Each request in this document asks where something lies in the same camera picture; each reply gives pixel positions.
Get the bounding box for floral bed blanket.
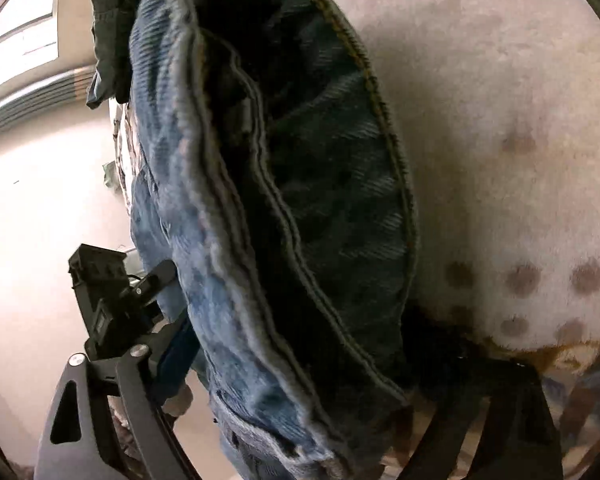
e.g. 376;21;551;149
107;0;600;480

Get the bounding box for dark teal quilt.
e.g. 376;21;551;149
86;0;140;110

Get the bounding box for blue denim jeans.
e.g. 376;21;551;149
130;0;439;479

